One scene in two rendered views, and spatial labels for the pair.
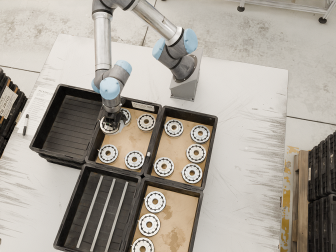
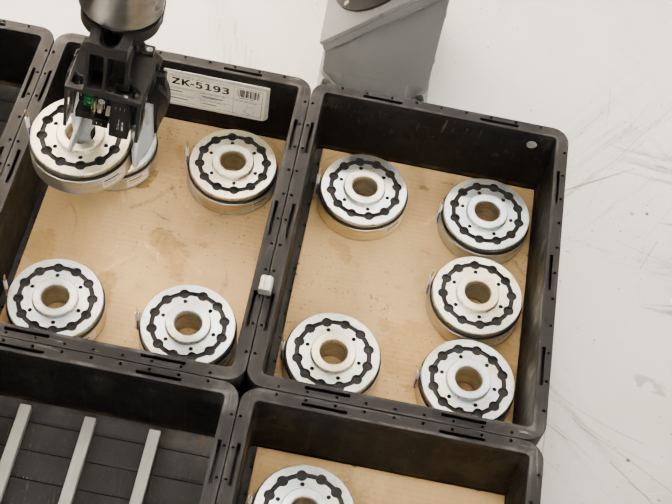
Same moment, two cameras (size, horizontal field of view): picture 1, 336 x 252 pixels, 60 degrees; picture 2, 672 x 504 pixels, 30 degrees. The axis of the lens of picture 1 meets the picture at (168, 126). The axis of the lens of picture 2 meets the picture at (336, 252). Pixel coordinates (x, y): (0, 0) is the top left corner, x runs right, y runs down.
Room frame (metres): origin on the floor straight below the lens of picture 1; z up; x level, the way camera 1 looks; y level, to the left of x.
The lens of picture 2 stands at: (-0.20, 0.22, 2.03)
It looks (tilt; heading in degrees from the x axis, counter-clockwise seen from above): 56 degrees down; 344
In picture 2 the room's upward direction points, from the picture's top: 11 degrees clockwise
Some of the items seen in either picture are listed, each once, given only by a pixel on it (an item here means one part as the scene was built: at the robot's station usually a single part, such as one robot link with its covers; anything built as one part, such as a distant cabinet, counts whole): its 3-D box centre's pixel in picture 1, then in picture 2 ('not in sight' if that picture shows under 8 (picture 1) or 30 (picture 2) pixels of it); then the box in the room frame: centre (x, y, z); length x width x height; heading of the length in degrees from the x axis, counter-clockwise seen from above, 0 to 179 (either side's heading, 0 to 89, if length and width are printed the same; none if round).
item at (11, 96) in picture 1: (6, 102); not in sight; (1.10, 1.20, 0.41); 0.31 x 0.02 x 0.16; 166
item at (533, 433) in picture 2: (182, 145); (418, 252); (0.51, -0.07, 0.92); 0.40 x 0.30 x 0.02; 164
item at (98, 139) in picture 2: not in sight; (80, 133); (0.61, 0.28, 1.01); 0.05 x 0.05 x 0.01
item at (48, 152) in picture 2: (110, 123); (81, 136); (0.61, 0.28, 1.01); 0.10 x 0.10 x 0.01
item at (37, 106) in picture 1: (42, 111); not in sight; (0.85, 0.77, 0.70); 0.33 x 0.23 x 0.01; 166
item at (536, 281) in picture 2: (182, 149); (411, 277); (0.51, -0.07, 0.87); 0.40 x 0.30 x 0.11; 164
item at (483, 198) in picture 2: (200, 133); (486, 212); (0.59, -0.17, 0.86); 0.05 x 0.05 x 0.01
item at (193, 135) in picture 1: (200, 133); (486, 214); (0.59, -0.17, 0.86); 0.10 x 0.10 x 0.01
